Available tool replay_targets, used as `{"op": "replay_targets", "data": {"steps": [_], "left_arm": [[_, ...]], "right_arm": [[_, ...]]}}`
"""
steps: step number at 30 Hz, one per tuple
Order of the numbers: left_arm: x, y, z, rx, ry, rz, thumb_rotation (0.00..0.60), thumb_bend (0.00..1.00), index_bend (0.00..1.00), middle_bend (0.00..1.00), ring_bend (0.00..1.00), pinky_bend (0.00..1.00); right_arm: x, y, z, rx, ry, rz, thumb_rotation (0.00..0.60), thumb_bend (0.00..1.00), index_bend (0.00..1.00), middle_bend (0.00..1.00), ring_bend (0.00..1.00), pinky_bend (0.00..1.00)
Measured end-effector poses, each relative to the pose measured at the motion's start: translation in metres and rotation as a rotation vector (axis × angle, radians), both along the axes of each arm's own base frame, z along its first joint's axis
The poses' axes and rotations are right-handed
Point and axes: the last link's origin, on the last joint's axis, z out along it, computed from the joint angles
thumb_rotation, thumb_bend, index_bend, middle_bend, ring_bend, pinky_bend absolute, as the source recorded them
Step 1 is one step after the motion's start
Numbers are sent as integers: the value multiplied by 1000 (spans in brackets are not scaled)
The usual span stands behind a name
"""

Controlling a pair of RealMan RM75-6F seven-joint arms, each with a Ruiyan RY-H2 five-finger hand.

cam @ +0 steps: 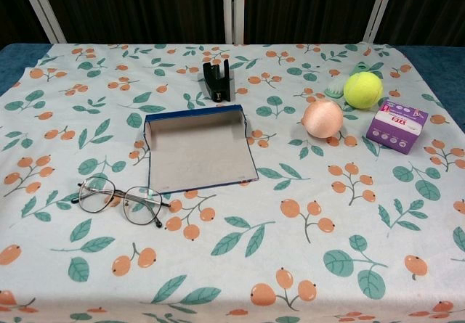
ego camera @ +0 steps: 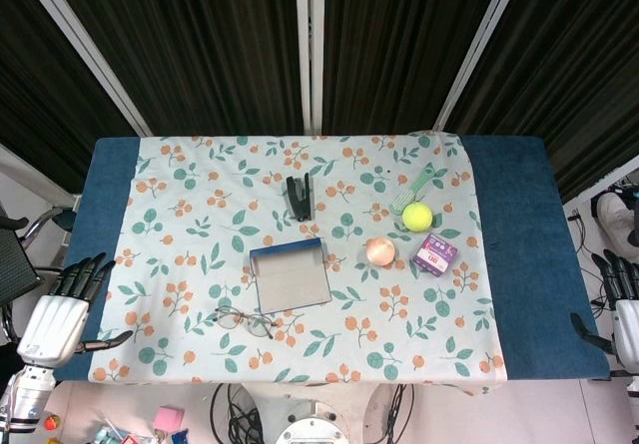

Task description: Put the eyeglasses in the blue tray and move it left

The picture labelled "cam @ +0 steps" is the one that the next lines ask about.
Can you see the floral fruit print tablecloth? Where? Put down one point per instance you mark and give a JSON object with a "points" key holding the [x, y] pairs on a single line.
{"points": [[254, 247]]}

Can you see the yellow tennis ball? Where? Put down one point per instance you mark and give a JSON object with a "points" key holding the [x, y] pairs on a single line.
{"points": [[363, 90]]}

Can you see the purple white small carton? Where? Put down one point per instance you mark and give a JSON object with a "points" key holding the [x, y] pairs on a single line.
{"points": [[394, 134]]}

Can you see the peach coloured ball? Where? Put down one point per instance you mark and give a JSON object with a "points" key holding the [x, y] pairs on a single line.
{"points": [[323, 119]]}

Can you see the black stapler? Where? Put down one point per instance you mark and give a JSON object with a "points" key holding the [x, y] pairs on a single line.
{"points": [[218, 83]]}

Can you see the green white cleaning brush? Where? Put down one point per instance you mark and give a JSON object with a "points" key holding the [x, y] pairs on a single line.
{"points": [[334, 88]]}

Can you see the white partition frame post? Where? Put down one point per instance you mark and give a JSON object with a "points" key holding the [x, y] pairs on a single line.
{"points": [[43, 11], [378, 11], [234, 11]]}

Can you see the black pleated curtain panel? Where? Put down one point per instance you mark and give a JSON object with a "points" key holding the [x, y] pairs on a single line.
{"points": [[138, 7], [428, 7], [309, 7], [14, 11]]}

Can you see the blue cardboard box tray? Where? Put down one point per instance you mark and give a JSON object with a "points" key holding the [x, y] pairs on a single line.
{"points": [[200, 156]]}

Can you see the thin-framed eyeglasses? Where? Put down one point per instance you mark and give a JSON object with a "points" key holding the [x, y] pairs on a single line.
{"points": [[96, 196]]}

